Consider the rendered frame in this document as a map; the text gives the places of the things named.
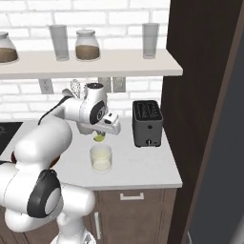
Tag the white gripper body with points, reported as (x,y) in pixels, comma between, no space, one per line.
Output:
(105,128)

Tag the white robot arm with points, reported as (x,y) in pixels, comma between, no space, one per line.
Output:
(38,143)

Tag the yellow-green lemon wedge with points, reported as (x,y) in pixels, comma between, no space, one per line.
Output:
(99,137)

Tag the glass of lemonade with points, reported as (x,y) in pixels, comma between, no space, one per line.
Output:
(101,158)

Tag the empty tall glass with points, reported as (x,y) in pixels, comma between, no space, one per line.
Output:
(59,43)
(150,41)

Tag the dark brown fridge housing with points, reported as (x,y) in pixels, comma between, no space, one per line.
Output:
(190,79)

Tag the grey fridge door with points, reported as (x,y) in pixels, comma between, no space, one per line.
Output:
(222,174)

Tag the dark grey toaster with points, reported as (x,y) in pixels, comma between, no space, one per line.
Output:
(147,125)

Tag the grey mesh utensil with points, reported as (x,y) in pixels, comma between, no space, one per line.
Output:
(75,86)

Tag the glass jar with brown contents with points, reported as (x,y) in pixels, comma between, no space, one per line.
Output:
(87,47)
(6,50)

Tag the brown drawer front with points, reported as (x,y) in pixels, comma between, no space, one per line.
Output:
(152,195)

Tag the black hob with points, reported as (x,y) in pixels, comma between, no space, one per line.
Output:
(8,133)

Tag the brown cupboard door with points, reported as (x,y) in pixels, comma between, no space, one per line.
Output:
(133,225)

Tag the white wall outlet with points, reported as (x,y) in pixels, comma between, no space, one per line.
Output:
(119,84)
(107,83)
(46,86)

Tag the white wall shelf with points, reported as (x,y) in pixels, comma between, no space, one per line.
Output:
(105,65)

